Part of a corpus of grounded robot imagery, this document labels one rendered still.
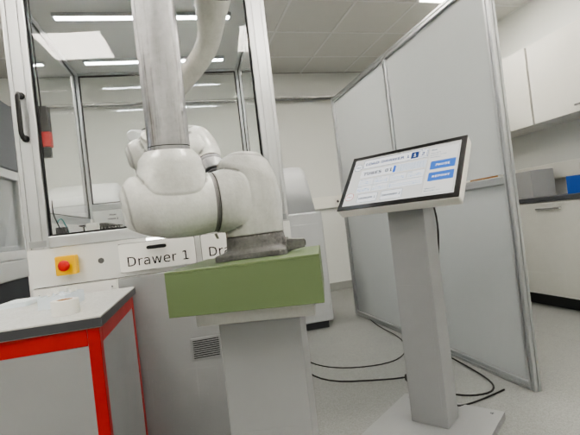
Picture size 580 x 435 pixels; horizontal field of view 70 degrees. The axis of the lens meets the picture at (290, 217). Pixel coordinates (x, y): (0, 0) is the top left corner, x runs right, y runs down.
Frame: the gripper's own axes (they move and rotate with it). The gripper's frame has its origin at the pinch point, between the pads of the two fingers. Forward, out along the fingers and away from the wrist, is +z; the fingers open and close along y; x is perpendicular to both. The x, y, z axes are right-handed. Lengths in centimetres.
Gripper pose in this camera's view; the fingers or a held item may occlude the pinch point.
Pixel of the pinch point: (236, 223)
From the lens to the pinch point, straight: 122.2
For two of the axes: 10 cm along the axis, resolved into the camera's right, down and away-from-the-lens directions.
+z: 4.2, 7.4, -5.3
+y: -9.0, 4.1, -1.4
